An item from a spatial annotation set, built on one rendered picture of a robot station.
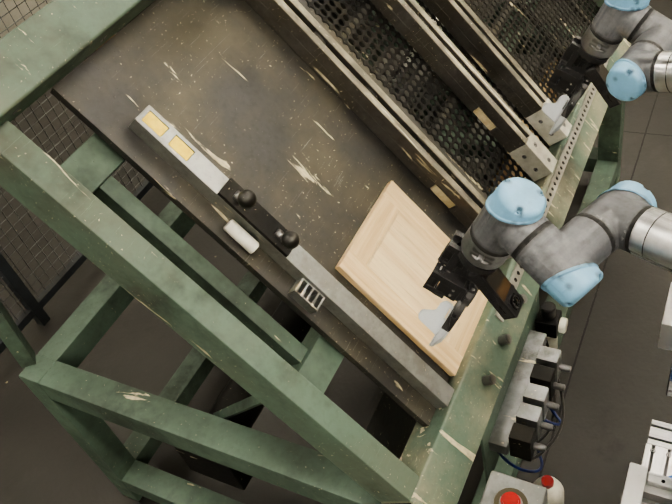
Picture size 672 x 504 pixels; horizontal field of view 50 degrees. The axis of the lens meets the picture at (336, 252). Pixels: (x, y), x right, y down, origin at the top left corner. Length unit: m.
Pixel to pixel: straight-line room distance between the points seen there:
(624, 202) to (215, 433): 1.27
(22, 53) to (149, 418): 1.09
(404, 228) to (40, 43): 0.93
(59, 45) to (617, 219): 1.01
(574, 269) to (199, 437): 1.25
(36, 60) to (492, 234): 0.86
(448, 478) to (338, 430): 0.31
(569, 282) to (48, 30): 1.01
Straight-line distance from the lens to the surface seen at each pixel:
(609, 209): 1.11
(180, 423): 2.06
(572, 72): 1.71
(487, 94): 2.17
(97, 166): 1.53
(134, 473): 2.83
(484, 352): 1.85
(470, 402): 1.79
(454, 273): 1.20
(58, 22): 1.49
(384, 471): 1.59
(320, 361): 1.63
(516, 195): 1.04
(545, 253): 1.04
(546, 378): 1.95
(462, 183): 1.94
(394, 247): 1.78
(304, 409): 1.49
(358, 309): 1.63
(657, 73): 1.48
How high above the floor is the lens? 2.37
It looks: 43 degrees down
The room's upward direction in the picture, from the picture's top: 17 degrees counter-clockwise
